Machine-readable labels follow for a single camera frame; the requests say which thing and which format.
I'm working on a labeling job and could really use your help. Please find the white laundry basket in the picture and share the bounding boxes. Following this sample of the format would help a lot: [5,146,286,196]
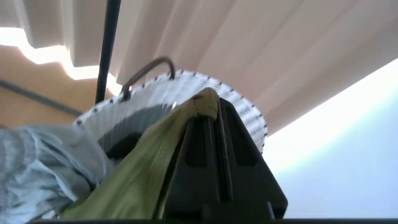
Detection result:
[74,57,269,161]

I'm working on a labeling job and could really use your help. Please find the black clothes rack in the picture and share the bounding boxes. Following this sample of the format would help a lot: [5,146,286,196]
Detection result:
[0,0,122,118]

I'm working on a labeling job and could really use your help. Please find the green shirt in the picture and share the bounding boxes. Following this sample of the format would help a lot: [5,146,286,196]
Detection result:
[58,87,220,220]

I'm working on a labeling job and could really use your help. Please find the beige curtain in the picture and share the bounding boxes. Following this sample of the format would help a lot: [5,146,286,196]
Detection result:
[0,0,398,136]

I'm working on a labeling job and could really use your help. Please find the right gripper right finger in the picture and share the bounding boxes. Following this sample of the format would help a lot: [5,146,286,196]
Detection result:
[218,97,289,219]

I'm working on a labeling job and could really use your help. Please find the pale grey shorts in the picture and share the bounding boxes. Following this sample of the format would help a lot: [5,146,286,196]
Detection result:
[0,124,114,224]

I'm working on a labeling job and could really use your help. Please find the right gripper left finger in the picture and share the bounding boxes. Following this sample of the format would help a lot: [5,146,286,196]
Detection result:
[163,116,231,219]

